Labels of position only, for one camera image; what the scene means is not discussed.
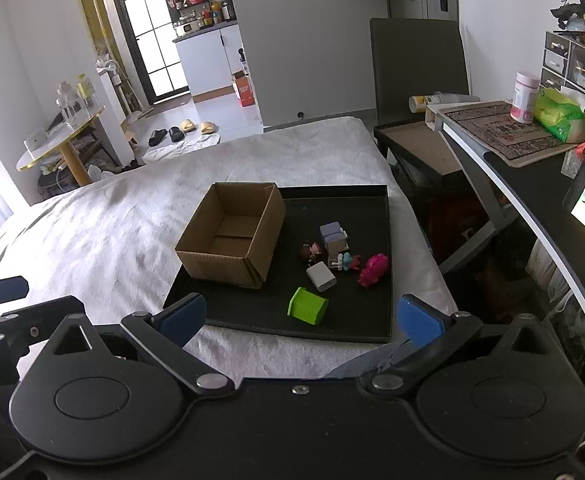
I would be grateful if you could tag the black curved desk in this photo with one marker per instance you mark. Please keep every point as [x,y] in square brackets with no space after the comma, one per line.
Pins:
[537,185]

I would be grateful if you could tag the white kitchen cabinet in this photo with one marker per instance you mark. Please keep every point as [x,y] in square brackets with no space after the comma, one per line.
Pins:
[207,60]

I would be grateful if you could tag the brown-haired small figurine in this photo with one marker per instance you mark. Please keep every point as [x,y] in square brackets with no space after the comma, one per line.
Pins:
[312,251]

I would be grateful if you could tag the grey drawer organizer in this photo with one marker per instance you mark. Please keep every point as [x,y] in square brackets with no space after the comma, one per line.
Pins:
[557,60]

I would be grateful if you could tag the white floor towel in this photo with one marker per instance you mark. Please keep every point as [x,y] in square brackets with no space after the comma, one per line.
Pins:
[182,151]

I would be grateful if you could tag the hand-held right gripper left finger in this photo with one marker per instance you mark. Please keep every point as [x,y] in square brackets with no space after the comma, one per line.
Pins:
[182,314]

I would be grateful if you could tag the white bottle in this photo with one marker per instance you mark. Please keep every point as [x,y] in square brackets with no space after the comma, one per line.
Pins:
[437,101]

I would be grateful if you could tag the white floor appliance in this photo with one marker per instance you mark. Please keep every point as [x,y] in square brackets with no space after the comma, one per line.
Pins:
[110,87]

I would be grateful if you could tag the pink toy pig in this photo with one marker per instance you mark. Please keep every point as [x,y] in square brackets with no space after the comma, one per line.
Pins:
[372,270]

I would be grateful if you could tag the white charger plug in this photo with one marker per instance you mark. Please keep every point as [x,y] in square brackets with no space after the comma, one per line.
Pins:
[321,278]

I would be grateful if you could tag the orange cardboard box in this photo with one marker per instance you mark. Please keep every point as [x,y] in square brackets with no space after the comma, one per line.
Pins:
[245,91]

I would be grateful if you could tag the kitchen shelf rack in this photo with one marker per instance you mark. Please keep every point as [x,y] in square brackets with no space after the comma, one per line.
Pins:
[190,2]

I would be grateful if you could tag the black-framed glass door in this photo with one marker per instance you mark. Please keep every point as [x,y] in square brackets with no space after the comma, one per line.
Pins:
[147,35]

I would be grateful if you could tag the yellow-green bottle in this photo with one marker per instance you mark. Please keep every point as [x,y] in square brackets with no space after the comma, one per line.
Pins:
[86,89]

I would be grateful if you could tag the patterned desk mat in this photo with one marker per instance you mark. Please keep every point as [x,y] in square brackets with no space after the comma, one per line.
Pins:
[492,130]

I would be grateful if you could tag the brown cardboard box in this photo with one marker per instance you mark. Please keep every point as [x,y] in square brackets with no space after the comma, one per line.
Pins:
[232,266]

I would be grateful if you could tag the grey chair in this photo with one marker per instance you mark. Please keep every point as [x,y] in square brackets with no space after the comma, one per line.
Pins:
[417,60]

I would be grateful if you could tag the black slipper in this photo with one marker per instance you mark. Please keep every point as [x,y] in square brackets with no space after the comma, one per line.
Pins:
[157,137]
[176,134]

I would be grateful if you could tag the dark crumpled object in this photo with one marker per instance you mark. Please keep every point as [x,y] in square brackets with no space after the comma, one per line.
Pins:
[574,12]

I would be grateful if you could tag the green tissue pack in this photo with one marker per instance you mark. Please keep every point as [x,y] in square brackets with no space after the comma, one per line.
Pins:
[562,117]

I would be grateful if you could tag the purple white toy furniture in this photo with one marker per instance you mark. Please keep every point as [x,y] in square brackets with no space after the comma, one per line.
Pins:
[333,237]

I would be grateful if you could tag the white jar pink lid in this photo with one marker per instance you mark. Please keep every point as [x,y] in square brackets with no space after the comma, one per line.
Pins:
[525,100]

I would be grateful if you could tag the green toy house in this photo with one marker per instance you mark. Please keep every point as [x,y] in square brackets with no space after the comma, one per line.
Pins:
[310,308]

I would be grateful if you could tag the black tray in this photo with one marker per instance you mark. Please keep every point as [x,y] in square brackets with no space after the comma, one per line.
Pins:
[362,310]

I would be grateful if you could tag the colourful small figurine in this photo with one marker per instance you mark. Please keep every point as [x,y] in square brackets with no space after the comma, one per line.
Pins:
[345,261]

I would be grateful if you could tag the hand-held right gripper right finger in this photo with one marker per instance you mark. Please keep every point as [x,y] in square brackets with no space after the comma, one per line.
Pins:
[420,322]

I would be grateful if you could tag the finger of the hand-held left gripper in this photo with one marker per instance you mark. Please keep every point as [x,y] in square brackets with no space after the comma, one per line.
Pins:
[32,317]
[0,291]

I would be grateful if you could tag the round white table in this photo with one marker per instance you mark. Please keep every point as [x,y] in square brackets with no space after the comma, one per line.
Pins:
[60,139]

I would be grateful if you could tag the beige slipper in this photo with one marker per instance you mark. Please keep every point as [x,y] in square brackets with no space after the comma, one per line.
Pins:
[188,125]
[207,127]

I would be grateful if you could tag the clear glass vase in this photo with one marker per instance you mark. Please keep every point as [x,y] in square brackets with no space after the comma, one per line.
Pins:
[70,107]

